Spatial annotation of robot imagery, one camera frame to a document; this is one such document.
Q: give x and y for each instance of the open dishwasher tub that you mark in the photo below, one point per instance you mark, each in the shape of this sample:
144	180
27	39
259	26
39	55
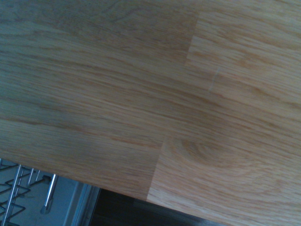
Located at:
65	204

